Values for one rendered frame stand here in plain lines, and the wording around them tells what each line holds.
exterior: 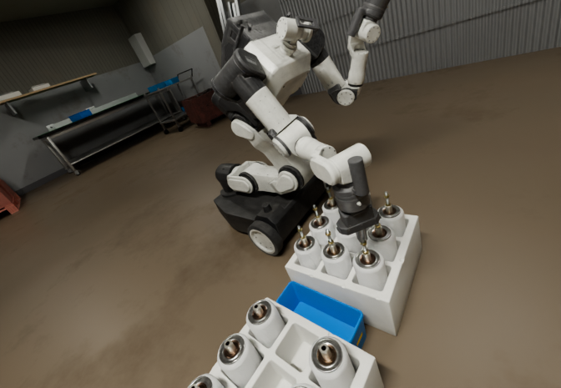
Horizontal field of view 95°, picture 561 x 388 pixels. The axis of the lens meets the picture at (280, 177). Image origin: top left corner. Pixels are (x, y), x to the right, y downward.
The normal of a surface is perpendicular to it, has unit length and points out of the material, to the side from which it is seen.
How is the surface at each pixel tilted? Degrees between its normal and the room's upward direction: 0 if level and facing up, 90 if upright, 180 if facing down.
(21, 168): 90
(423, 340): 0
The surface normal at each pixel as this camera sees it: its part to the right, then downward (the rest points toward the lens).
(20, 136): 0.75, 0.07
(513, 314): -0.33, -0.83
